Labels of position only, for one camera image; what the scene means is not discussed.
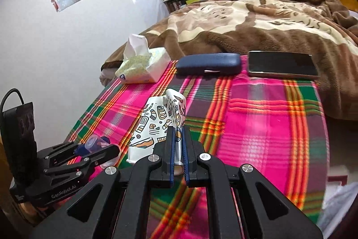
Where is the small clear plastic cup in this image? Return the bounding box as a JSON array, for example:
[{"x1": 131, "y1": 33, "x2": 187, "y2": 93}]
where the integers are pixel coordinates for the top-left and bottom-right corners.
[{"x1": 75, "y1": 135, "x2": 119, "y2": 169}]

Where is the dark blue glasses case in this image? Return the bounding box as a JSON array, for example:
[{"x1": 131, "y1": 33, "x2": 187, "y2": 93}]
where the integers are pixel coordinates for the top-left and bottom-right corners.
[{"x1": 176, "y1": 53, "x2": 242, "y2": 76}]

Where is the tissue pack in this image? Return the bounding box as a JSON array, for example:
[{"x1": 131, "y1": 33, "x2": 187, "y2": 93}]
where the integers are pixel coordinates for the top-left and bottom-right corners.
[{"x1": 115, "y1": 34, "x2": 171, "y2": 84}]

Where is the translucent trash bag liner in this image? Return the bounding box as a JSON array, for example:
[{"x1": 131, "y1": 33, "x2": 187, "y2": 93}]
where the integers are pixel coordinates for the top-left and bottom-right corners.
[{"x1": 317, "y1": 182, "x2": 357, "y2": 238}]

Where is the brown patterned bed blanket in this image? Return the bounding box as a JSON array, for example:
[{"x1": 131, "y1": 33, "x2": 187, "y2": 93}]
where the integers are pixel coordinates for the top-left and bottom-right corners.
[{"x1": 100, "y1": 0, "x2": 358, "y2": 121}]

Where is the patterned paper cup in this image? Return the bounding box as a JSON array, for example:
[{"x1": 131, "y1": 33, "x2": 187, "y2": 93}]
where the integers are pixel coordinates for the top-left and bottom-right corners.
[{"x1": 127, "y1": 88, "x2": 187, "y2": 176}]

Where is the black smartphone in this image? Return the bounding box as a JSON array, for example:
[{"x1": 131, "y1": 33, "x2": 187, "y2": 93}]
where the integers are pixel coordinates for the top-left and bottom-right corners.
[{"x1": 247, "y1": 50, "x2": 319, "y2": 80}]

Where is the pink green plaid blanket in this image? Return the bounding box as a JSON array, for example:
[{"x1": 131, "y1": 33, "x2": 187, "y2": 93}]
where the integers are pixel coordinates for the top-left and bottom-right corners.
[{"x1": 67, "y1": 62, "x2": 329, "y2": 222}]

